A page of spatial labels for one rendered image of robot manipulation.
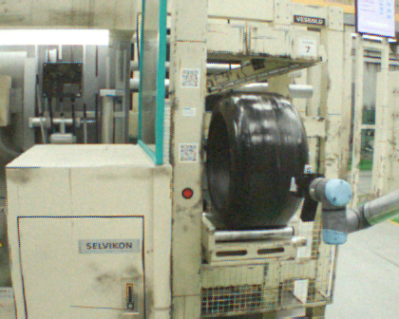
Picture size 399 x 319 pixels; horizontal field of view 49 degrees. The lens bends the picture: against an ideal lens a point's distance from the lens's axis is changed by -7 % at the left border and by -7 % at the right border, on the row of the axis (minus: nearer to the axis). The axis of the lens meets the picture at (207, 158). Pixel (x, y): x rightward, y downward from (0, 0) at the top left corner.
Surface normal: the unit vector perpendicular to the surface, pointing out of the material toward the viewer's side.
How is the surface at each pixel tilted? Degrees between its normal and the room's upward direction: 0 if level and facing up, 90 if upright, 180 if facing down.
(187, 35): 90
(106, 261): 90
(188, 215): 90
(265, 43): 90
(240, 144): 76
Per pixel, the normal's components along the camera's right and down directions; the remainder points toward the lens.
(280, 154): 0.22, -0.08
